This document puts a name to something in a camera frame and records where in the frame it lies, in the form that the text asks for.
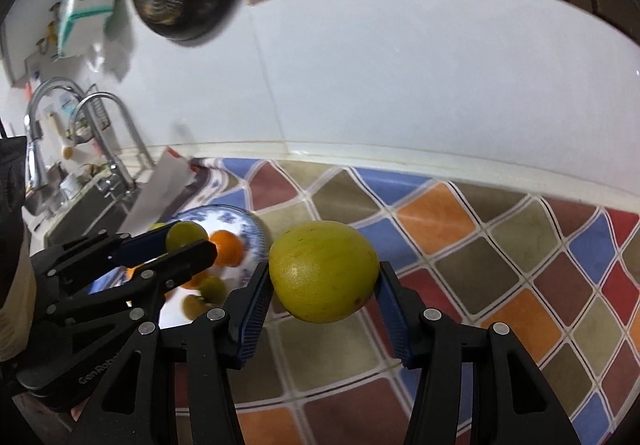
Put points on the white cup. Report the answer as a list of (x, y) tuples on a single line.
[(71, 184)]

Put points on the tan round fruit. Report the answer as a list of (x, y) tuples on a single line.
[(192, 307)]

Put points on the steel sink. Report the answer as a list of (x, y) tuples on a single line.
[(85, 215)]

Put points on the person's left forearm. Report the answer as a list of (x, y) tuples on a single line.
[(17, 295)]

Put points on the large yellow-green fruit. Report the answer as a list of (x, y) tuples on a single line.
[(322, 270)]

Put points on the white folded paper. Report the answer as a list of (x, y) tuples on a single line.
[(160, 185)]

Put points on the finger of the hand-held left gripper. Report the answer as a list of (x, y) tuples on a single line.
[(145, 245), (190, 257)]

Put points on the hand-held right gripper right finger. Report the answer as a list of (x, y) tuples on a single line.
[(395, 325)]

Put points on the colourful diamond-patterned tablecloth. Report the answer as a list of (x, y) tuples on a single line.
[(500, 285)]

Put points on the small orange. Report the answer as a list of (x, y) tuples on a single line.
[(226, 247)]

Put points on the chrome gooseneck faucet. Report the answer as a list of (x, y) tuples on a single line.
[(117, 180), (34, 160)]

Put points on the dark green tangerine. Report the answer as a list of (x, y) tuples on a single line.
[(212, 287)]

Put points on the small green fruit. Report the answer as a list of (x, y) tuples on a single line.
[(185, 234)]

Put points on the blue patterned white plate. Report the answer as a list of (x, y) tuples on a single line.
[(250, 245)]

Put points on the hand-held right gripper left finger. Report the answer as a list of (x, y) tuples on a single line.
[(252, 320)]

